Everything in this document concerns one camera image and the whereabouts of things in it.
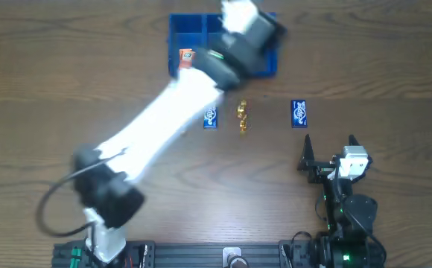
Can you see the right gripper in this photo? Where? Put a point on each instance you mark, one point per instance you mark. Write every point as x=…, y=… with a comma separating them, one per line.
x=322, y=173

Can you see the blue candy pack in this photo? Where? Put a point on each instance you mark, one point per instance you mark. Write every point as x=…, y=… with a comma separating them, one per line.
x=299, y=113
x=211, y=120

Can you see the gold candy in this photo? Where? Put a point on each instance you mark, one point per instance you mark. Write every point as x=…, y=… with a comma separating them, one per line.
x=242, y=108
x=243, y=126

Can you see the orange candy box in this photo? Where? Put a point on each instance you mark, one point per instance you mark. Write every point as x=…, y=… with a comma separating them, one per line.
x=186, y=56

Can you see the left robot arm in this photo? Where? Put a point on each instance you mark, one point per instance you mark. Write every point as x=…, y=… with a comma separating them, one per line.
x=164, y=119

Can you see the blue tray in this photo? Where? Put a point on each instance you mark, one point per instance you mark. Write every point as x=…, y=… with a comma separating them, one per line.
x=186, y=31

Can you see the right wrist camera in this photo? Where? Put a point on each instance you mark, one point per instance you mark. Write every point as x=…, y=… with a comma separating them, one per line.
x=354, y=160

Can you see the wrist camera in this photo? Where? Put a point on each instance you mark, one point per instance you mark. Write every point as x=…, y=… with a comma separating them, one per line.
x=238, y=16
x=354, y=160

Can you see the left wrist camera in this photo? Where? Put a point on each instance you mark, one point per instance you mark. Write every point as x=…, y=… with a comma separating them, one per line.
x=238, y=16

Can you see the mounting rail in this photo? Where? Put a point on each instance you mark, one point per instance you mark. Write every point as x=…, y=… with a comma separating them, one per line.
x=193, y=257

